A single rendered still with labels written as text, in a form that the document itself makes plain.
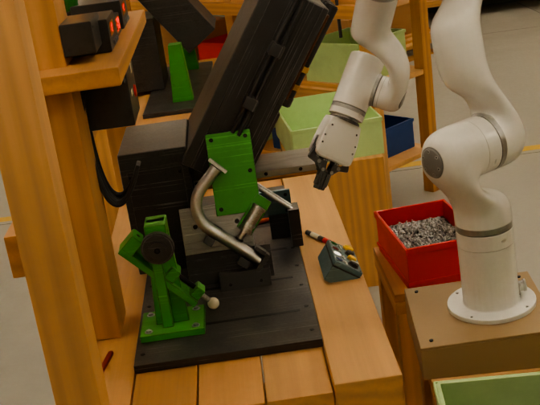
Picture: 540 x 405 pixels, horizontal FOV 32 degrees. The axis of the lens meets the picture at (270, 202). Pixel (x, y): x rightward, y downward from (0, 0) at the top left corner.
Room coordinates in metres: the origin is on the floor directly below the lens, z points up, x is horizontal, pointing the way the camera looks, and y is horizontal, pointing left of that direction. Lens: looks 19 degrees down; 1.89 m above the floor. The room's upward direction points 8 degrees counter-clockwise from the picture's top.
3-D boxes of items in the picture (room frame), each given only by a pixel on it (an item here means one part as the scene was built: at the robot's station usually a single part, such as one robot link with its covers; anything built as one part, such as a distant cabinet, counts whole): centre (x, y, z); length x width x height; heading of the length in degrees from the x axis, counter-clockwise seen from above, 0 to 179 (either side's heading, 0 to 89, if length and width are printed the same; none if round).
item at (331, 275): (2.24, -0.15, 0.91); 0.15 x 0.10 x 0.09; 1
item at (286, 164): (2.50, 0.05, 1.11); 0.39 x 0.16 x 0.03; 91
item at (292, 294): (2.42, 0.15, 0.89); 1.10 x 0.42 x 0.02; 1
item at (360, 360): (2.43, -0.13, 0.82); 1.50 x 0.14 x 0.15; 1
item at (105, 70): (2.42, 0.41, 1.52); 0.90 x 0.25 x 0.04; 1
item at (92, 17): (2.13, 0.36, 1.59); 0.15 x 0.07 x 0.07; 1
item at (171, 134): (2.53, 0.29, 1.07); 0.30 x 0.18 x 0.34; 1
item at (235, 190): (2.35, 0.08, 1.17); 0.13 x 0.12 x 0.20; 1
